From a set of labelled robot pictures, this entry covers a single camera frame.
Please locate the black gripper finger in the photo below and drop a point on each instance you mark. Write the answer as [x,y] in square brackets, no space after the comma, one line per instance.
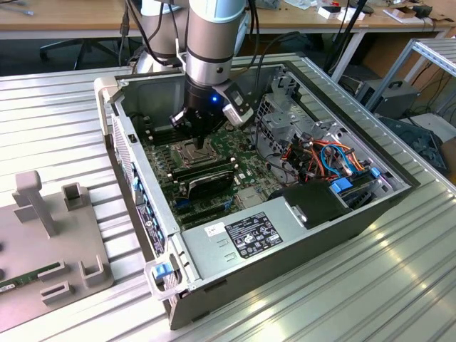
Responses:
[180,121]
[213,130]

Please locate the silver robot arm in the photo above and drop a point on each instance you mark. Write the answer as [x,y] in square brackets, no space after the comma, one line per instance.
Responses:
[210,35]

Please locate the CPU socket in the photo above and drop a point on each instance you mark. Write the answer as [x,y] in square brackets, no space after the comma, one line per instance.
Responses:
[180,160]

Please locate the white latched RAM slot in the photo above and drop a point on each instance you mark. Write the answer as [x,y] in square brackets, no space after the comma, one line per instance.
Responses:
[158,127]
[158,134]

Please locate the black latched RAM slot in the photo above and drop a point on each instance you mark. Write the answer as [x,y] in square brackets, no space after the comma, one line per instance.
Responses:
[158,131]
[158,138]
[213,161]

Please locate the green RAM stick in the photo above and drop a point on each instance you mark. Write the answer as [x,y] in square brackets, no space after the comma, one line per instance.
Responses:
[28,278]
[206,169]

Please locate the green motherboard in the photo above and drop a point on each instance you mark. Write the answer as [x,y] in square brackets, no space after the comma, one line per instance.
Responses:
[249,167]

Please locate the graphics card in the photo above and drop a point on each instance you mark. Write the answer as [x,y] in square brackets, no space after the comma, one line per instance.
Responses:
[210,185]

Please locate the silver metal drive cage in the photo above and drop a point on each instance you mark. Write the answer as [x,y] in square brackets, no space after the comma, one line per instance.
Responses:
[281,121]

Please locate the silver finned heatsink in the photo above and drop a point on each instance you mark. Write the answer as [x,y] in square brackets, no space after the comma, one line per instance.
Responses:
[251,197]

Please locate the blue expansion slot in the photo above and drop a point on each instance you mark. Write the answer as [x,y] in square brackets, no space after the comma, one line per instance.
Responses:
[182,204]

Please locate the black expansion slot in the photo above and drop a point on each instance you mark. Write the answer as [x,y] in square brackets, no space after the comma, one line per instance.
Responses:
[203,213]

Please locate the silver power supply unit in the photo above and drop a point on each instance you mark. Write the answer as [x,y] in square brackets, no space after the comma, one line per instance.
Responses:
[206,253]

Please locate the black office chair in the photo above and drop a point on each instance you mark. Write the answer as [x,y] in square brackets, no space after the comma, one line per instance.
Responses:
[83,43]

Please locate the black plastic shroud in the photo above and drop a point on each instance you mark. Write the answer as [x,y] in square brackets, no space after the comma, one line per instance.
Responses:
[313,203]

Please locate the wooden office desk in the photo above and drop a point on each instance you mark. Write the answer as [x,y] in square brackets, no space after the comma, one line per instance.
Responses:
[303,22]

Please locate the blue disk carrier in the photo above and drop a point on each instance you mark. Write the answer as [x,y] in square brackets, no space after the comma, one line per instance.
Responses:
[340,187]

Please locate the blue plastic latch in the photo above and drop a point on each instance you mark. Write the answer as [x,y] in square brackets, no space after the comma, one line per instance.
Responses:
[159,270]

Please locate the small white box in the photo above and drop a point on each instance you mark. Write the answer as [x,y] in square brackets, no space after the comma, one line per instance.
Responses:
[329,12]

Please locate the small blue clip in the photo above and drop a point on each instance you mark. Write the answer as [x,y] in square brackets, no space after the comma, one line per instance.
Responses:
[374,172]

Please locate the black stand pole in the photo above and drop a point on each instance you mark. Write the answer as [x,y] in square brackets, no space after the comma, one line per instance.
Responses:
[352,21]

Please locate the open PC case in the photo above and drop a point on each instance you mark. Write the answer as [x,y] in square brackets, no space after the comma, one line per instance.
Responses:
[285,285]

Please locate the dark grey equipment box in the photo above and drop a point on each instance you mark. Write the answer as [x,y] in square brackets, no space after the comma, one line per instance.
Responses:
[395,101]

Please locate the brown cardboard box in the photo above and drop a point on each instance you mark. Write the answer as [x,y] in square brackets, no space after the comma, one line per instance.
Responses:
[388,53]

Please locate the grey parts rack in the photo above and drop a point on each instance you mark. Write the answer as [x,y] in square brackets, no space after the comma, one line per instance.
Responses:
[35,249]

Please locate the dark teal bag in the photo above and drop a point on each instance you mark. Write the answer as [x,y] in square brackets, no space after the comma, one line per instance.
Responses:
[417,139]

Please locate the open cardboard box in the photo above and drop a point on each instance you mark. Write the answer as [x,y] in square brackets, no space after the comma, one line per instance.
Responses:
[402,14]

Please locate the aluminium profile frame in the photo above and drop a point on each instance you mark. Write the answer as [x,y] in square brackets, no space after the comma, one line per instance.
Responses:
[431,53]

